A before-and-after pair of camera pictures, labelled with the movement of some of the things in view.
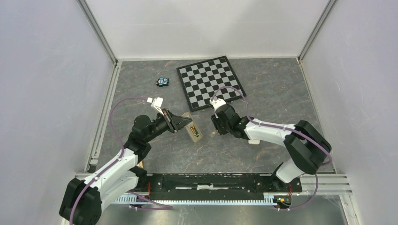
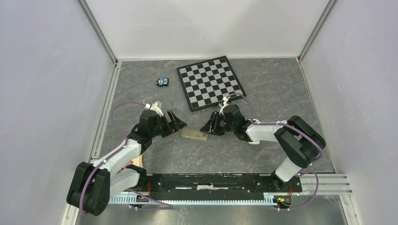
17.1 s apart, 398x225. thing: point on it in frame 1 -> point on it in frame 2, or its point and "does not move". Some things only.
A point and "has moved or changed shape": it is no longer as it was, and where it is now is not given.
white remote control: x=255 y=142 does not move
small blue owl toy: x=162 y=81 does not move
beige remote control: x=192 y=129 has moved or changed shape
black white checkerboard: x=200 y=80 does not move
